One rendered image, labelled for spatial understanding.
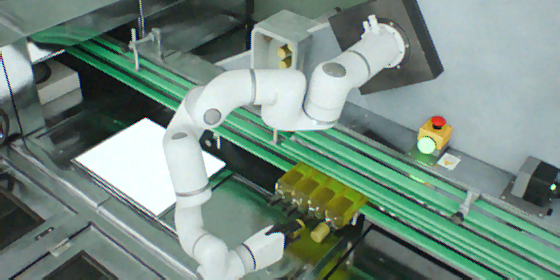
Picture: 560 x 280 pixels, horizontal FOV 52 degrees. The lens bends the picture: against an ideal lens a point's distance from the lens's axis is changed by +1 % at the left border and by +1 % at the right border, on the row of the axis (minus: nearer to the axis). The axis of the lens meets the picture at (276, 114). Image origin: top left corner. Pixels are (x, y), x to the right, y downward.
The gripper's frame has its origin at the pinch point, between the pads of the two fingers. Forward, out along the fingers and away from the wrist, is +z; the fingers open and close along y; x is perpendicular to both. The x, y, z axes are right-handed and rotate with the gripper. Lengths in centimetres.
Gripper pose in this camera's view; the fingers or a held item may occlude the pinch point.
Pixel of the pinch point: (292, 231)
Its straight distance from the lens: 157.6
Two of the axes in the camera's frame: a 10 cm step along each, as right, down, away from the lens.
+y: 0.7, -8.0, -6.0
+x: -6.0, -5.1, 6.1
